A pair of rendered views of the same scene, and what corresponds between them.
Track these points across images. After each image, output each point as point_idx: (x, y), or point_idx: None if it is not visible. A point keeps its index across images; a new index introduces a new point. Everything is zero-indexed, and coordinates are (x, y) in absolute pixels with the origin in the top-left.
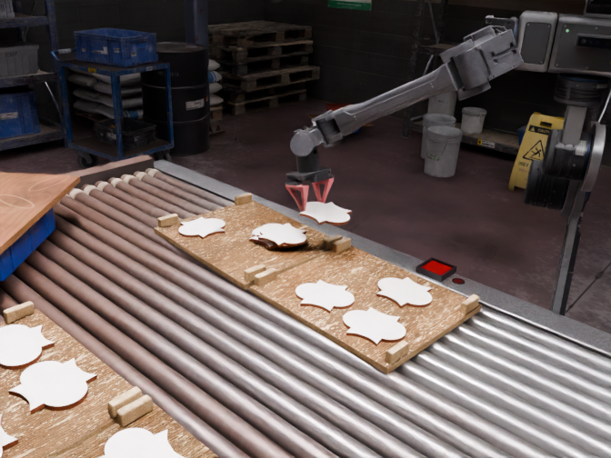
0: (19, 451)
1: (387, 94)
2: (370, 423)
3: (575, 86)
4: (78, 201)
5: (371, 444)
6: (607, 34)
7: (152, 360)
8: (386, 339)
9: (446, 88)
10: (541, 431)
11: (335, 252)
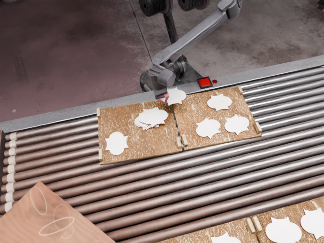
0: None
1: (196, 36)
2: (282, 155)
3: None
4: (20, 189)
5: (289, 160)
6: None
7: (217, 207)
8: (248, 126)
9: (224, 21)
10: (303, 115)
11: (175, 105)
